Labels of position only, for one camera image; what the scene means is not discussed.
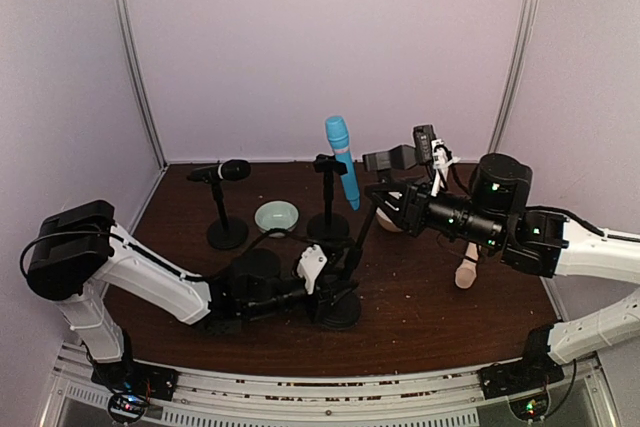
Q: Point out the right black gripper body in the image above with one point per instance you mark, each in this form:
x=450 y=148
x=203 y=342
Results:
x=412 y=208

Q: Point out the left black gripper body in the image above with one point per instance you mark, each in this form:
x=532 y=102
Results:
x=327 y=297

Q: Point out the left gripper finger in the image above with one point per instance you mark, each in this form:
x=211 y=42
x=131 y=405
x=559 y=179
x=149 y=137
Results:
x=334 y=253
x=334 y=292

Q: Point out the thin black stand with clip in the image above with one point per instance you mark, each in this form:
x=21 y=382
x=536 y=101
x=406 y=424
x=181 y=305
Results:
x=360 y=237

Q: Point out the tall black microphone stand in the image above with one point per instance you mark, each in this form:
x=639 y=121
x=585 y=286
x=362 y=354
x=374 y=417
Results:
x=328 y=224

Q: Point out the blue toy microphone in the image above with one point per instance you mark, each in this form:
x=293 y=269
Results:
x=339 y=140

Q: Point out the short black microphone stand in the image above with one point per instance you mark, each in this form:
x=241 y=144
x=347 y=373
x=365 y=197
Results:
x=225 y=233

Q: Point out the black handheld microphone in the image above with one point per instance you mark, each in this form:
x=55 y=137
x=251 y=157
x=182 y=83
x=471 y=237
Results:
x=231 y=170

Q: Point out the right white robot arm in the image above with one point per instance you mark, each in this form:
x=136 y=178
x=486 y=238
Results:
x=535 y=240

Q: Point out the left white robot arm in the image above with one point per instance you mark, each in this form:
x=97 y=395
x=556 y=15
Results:
x=81 y=246

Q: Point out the white bowl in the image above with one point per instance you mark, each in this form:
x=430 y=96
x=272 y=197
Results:
x=385 y=222

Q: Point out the light teal bowl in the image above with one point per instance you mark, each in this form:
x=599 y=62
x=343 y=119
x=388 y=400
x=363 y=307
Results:
x=276 y=217

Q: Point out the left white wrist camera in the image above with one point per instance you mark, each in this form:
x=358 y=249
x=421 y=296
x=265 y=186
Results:
x=310 y=265

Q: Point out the front aluminium rail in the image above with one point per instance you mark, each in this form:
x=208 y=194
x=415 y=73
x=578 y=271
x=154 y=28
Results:
x=451 y=397

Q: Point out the right aluminium frame post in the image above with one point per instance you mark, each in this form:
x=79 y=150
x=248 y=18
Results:
x=526 y=21

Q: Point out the aluminium frame post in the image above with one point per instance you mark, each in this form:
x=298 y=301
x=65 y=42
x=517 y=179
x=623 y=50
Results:
x=526 y=21
x=137 y=82

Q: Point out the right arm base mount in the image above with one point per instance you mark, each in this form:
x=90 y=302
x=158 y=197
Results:
x=525 y=381

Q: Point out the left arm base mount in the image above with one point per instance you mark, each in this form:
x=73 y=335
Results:
x=132 y=384

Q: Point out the left aluminium frame post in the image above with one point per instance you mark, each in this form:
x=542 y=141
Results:
x=137 y=82

